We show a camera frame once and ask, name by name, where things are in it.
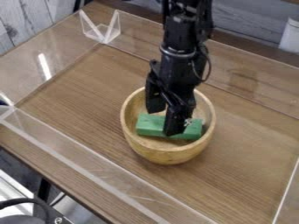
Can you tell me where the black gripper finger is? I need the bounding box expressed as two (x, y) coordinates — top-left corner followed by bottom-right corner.
(163, 101), (195, 137)
(144, 73), (166, 114)

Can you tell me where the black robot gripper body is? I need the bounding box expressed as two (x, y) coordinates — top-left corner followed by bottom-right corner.
(150, 45), (210, 105)

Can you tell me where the green rectangular block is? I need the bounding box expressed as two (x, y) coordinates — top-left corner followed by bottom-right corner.
(135, 114), (203, 140)

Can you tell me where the brown wooden bowl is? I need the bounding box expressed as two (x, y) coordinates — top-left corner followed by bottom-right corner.
(120, 87), (216, 165)

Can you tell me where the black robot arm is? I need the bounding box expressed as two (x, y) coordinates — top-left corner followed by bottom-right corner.
(144, 0), (214, 137)

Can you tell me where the white cylindrical container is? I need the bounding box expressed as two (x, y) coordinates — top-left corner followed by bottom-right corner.
(279, 17), (299, 54)

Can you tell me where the black table leg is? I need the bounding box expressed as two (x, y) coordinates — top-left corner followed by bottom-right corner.
(37, 178), (52, 201)

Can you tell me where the clear acrylic corner bracket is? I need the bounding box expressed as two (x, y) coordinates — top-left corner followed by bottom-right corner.
(79, 10), (122, 45)

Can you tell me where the clear acrylic front wall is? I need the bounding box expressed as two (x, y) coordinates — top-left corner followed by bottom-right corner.
(0, 106), (218, 224)

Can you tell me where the black cable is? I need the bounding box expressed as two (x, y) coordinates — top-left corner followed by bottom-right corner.
(0, 197), (52, 224)

